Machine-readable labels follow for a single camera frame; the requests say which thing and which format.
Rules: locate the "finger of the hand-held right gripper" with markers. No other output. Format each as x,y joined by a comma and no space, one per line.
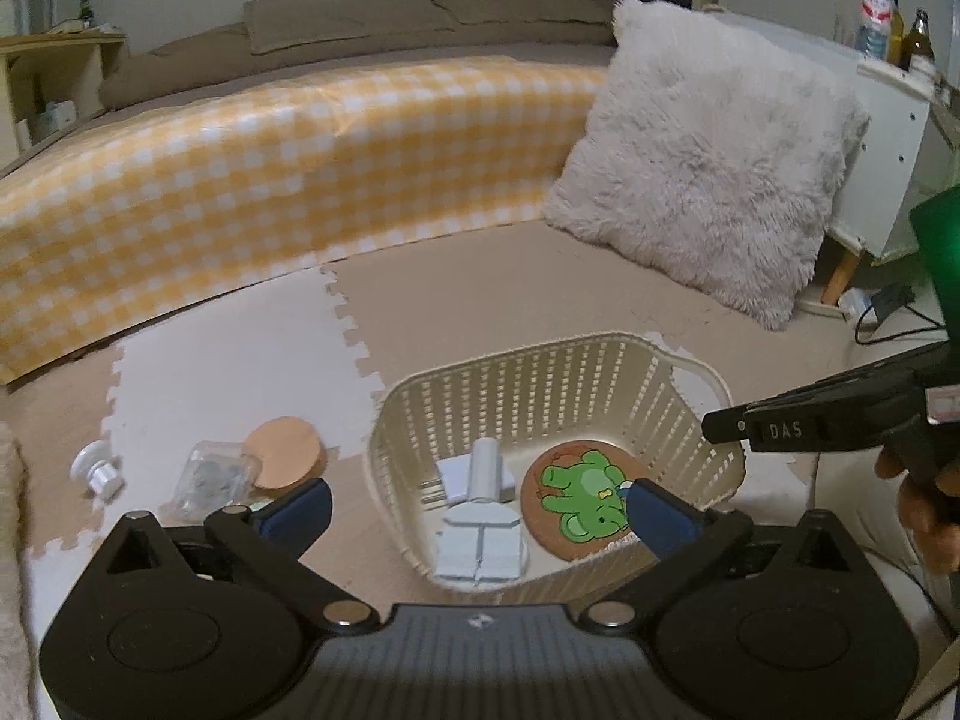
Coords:
825,412

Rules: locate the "yellow checked bed cover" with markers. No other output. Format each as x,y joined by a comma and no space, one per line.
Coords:
225,187

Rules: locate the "brown bed pillow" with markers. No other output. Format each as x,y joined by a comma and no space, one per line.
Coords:
517,11
337,15

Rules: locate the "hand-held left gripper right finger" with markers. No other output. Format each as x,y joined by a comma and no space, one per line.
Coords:
660,521

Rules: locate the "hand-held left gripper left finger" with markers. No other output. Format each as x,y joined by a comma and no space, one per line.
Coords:
300,514

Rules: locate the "white cabinet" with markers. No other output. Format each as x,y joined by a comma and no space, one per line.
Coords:
892,180

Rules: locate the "white plug adapter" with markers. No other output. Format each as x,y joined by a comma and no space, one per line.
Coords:
454,476

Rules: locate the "white foam mat tile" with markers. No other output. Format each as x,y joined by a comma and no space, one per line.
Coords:
225,360

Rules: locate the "green glass bottle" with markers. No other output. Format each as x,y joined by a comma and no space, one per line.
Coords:
85,11

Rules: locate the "tissue box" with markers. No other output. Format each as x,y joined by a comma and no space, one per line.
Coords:
52,120

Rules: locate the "wooden shelf unit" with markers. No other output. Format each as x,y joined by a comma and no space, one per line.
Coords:
67,45

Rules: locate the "white power adapters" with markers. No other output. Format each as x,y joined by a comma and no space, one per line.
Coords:
484,540

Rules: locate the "glass jar with cork lid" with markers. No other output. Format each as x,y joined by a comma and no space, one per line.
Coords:
210,476

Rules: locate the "green dinosaur round coaster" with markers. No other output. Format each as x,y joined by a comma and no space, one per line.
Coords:
577,502

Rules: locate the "mint green round coaster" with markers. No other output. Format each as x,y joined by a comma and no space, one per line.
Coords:
262,501

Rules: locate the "person's right hand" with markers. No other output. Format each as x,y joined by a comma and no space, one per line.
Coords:
926,532

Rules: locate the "cream plastic basket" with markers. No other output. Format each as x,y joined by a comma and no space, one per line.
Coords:
465,397

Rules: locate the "clear water bottle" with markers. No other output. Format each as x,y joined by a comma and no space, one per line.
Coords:
874,22

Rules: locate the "yellow bottle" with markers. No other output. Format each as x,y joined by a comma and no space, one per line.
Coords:
895,30

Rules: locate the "amber glass bottle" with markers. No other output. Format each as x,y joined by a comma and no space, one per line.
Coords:
919,45

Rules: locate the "white round knob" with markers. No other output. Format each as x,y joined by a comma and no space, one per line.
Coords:
94,465

